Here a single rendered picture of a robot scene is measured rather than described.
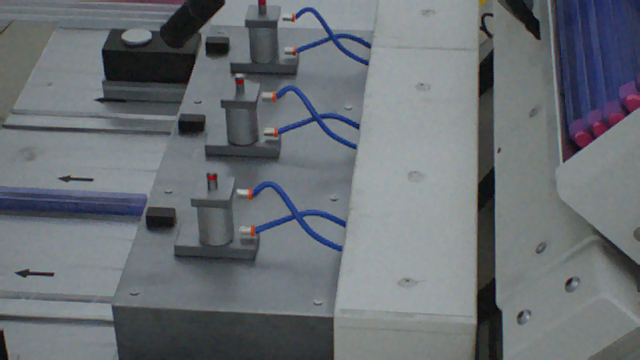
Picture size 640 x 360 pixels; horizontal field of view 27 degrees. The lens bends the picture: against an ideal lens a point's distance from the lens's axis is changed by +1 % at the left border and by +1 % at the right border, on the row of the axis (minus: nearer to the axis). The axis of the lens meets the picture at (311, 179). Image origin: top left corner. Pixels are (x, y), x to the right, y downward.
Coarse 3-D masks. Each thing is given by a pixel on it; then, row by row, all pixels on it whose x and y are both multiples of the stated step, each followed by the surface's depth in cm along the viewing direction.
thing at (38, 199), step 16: (0, 192) 95; (16, 192) 95; (32, 192) 95; (48, 192) 95; (64, 192) 95; (80, 192) 95; (96, 192) 95; (112, 192) 95; (0, 208) 96; (16, 208) 95; (32, 208) 95; (48, 208) 95; (64, 208) 95; (80, 208) 95; (96, 208) 95; (112, 208) 94; (128, 208) 94; (144, 208) 94
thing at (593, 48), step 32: (576, 0) 78; (608, 0) 75; (576, 32) 75; (608, 32) 72; (576, 64) 73; (608, 64) 70; (576, 96) 71; (608, 96) 68; (576, 128) 68; (608, 128) 67
